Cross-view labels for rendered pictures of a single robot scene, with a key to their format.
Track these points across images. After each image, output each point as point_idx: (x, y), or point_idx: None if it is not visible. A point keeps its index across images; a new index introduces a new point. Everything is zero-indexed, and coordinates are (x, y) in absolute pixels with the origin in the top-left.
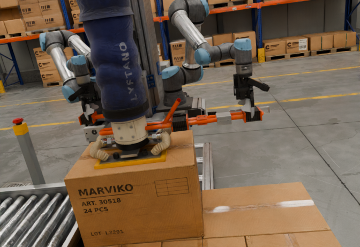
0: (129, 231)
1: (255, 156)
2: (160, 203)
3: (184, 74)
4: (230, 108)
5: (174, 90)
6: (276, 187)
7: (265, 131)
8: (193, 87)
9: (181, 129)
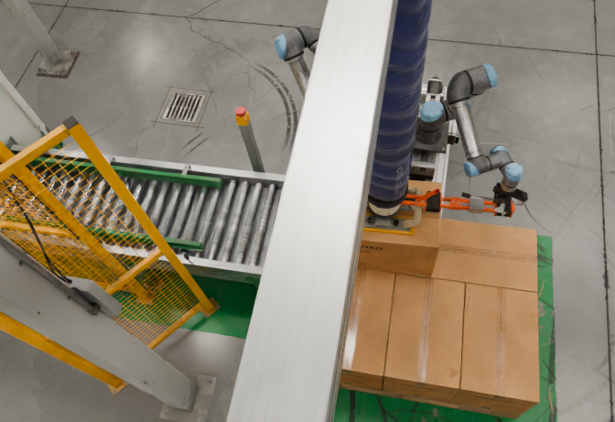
0: (370, 265)
1: (512, 110)
2: (402, 258)
3: (447, 117)
4: None
5: (431, 131)
6: (509, 232)
7: (544, 53)
8: None
9: (433, 211)
